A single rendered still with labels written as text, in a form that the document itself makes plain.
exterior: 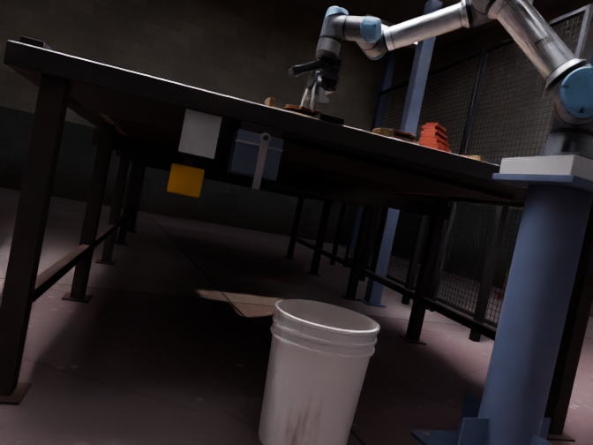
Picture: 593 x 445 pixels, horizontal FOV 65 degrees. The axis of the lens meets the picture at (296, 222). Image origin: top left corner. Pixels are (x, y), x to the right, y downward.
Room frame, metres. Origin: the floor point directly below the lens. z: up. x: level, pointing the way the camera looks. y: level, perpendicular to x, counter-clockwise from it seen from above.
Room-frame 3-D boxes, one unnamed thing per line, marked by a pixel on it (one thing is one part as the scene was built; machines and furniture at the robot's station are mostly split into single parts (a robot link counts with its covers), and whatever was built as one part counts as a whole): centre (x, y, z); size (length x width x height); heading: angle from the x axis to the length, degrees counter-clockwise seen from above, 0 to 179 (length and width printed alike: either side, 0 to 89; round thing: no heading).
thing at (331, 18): (1.57, 0.00, 1.26); 0.09 x 0.08 x 0.11; 66
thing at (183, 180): (1.31, 0.33, 0.74); 0.09 x 0.08 x 0.24; 106
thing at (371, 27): (1.54, -0.09, 1.25); 0.11 x 0.11 x 0.08; 66
